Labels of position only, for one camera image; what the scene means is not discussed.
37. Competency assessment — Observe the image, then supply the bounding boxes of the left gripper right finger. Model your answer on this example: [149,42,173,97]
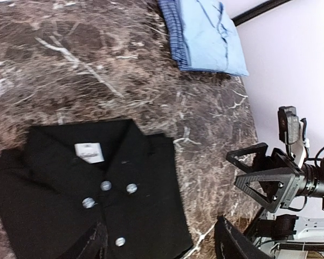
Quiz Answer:
[214,216,270,259]

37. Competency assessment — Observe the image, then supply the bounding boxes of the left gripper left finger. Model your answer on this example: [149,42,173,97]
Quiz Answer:
[64,220,108,259]

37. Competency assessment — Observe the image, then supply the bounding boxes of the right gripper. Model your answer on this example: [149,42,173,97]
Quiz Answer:
[226,142,324,213]

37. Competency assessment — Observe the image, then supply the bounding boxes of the black long sleeve shirt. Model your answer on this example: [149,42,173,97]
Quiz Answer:
[0,120,193,258]

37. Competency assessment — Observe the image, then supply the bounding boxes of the light blue shirt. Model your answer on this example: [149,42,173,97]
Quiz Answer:
[177,1,249,76]

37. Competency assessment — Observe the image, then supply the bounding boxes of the dark blue shirt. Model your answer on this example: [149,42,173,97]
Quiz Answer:
[157,0,195,71]

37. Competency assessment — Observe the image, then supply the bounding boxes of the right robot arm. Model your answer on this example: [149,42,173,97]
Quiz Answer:
[226,143,324,243]

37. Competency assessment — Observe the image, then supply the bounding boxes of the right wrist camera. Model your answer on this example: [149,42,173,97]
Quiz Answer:
[278,106,310,168]

